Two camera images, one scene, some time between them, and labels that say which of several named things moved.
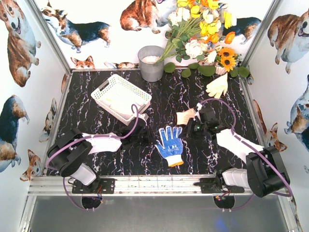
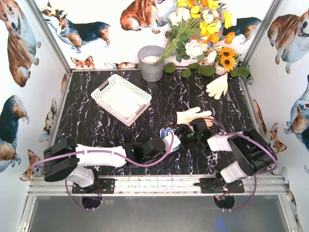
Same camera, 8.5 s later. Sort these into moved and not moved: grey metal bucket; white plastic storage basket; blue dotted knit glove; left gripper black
Moved: blue dotted knit glove; left gripper black
Not moved: grey metal bucket; white plastic storage basket
